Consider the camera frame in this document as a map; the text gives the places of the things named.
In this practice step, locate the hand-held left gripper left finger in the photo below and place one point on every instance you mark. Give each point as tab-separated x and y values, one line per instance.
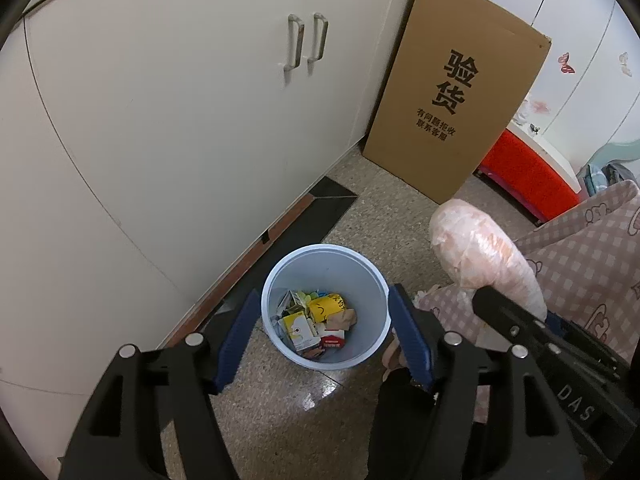
240	340

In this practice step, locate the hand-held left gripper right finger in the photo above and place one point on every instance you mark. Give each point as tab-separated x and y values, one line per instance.
410	340

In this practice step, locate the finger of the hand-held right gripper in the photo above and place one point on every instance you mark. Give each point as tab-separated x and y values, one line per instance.
555	319
500	310

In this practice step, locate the white yellow carton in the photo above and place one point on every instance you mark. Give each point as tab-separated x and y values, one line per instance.
297	332

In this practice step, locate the white red-print medicine box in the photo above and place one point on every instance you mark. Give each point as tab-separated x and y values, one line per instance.
334	342

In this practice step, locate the green leaf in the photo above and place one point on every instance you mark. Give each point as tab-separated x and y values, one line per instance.
306	295

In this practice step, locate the yellow snack packet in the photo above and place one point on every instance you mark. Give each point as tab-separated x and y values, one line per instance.
325	306

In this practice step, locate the light blue trash bin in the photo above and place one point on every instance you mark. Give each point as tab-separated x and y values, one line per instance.
325	270

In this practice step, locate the pink checked tablecloth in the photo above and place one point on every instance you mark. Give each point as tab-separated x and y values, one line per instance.
575	260

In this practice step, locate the person's black trousers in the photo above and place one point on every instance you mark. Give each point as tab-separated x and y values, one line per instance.
385	435

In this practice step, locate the red storage bench white top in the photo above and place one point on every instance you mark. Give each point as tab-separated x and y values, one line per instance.
530	175

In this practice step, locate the blue checked pillow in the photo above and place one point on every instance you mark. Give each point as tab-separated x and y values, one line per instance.
594	180

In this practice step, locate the grey rolled quilt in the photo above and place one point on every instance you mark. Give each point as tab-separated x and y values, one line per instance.
620	175

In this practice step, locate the white low cabinet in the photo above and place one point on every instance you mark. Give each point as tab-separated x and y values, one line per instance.
150	110

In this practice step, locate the pink butterfly sticker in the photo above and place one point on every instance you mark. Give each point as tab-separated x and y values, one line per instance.
566	62

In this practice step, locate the white butterfly sticker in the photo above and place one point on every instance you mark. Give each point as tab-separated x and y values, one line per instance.
624	62

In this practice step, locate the large cardboard box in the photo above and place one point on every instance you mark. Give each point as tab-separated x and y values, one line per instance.
480	20

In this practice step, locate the pale wardrobe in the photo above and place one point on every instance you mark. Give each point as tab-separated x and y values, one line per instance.
590	20

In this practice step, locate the mint bunk bed frame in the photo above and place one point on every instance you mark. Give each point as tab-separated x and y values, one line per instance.
615	152

